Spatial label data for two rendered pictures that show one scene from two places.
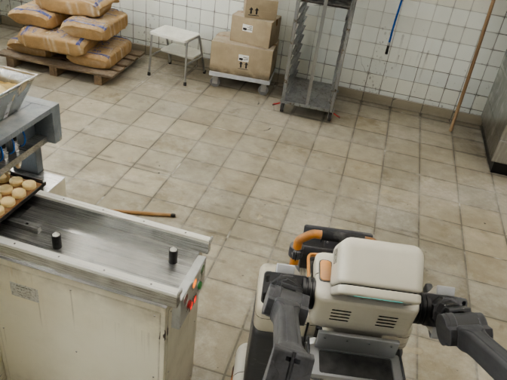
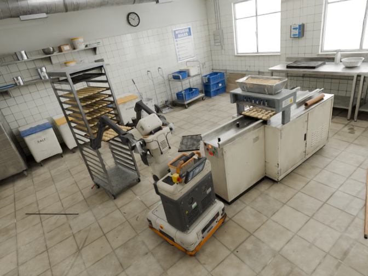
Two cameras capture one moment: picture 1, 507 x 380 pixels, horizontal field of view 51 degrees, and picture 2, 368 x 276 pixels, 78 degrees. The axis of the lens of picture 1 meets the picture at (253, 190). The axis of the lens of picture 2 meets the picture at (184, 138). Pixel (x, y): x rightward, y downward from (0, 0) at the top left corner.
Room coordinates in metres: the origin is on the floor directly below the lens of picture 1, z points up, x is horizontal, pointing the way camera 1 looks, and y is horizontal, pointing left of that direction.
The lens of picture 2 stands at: (2.79, -1.53, 2.04)
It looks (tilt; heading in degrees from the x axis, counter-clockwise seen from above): 26 degrees down; 137
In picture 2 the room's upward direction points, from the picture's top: 11 degrees counter-clockwise
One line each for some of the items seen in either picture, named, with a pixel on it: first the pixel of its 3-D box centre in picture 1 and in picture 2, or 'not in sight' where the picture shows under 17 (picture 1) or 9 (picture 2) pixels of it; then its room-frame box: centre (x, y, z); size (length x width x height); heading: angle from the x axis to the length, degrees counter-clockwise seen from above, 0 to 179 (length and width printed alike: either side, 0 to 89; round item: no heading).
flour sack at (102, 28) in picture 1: (96, 22); not in sight; (5.09, 1.71, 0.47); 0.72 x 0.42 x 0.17; 174
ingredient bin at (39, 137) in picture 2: not in sight; (42, 142); (-2.49, -0.62, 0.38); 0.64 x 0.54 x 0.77; 172
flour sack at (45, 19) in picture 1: (48, 10); not in sight; (5.22, 2.24, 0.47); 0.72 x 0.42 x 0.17; 169
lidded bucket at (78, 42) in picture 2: not in sight; (78, 43); (-2.42, 0.82, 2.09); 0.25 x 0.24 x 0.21; 169
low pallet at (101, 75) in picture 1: (74, 57); not in sight; (5.15, 1.99, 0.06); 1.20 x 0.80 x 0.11; 81
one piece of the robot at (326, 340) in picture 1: (351, 366); (153, 150); (1.00, -0.34, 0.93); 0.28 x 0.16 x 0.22; 90
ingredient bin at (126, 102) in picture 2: not in sight; (126, 111); (-2.12, 1.29, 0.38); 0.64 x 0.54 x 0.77; 167
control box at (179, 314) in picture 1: (188, 290); (211, 149); (1.37, 0.17, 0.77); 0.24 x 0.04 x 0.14; 168
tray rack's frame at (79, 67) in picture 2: not in sight; (98, 132); (-0.18, -0.34, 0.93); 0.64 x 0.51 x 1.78; 0
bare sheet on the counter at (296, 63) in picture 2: not in sight; (305, 63); (1.26, 3.63, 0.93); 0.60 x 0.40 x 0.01; 170
